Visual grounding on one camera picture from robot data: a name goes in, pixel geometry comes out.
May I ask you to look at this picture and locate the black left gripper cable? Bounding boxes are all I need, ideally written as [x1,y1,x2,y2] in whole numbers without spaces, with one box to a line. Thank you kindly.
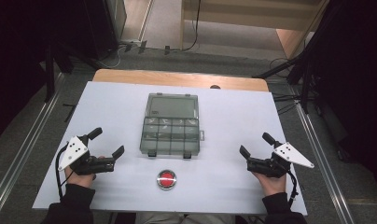
[54,143,75,201]

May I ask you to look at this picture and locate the metal floor rail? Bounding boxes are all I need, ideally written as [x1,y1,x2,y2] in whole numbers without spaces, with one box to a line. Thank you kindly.
[0,73,67,216]
[292,101,354,224]

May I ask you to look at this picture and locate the person's left hand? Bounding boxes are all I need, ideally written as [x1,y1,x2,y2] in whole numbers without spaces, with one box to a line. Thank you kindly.
[63,155,106,189]

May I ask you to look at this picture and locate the black floor cables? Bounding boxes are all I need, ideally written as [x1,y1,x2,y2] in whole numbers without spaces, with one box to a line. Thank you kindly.
[270,57,303,116]

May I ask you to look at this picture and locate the clear plastic compartment box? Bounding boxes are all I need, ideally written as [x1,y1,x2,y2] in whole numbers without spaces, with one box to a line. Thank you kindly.
[139,91,206,161]

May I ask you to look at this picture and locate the light wooden furniture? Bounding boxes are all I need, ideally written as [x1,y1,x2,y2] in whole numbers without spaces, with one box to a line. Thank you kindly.
[180,0,330,60]

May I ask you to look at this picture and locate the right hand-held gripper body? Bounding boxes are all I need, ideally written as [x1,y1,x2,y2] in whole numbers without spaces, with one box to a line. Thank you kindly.
[246,141,315,179]

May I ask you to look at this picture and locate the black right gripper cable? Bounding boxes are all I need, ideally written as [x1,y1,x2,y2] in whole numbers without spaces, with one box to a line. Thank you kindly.
[286,169,300,209]

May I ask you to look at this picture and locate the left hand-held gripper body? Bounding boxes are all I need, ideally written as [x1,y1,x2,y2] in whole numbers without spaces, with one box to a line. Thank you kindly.
[57,133,117,176]

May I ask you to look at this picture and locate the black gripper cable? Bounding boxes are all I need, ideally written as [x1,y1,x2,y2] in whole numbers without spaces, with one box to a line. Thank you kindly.
[286,169,300,209]
[54,143,75,201]

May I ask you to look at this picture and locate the white board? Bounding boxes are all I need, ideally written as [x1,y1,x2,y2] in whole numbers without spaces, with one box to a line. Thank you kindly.
[32,81,308,217]

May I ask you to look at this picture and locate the wooden table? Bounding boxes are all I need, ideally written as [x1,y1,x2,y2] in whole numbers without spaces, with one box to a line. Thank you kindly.
[92,68,270,92]

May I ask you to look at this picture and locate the black tripod stand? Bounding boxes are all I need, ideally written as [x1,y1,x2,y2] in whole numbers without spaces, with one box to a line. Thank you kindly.
[253,50,315,115]

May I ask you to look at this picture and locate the person's right hand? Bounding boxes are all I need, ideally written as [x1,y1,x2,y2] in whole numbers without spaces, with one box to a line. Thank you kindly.
[251,169,287,197]

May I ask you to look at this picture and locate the black hanging cable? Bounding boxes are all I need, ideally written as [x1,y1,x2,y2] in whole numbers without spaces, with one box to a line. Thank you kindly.
[163,0,203,55]

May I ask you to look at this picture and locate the white floor cable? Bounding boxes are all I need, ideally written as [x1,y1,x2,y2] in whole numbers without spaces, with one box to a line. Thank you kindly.
[97,46,123,70]

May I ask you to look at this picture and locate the red round button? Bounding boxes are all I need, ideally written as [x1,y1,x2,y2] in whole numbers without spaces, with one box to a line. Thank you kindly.
[156,169,177,191]

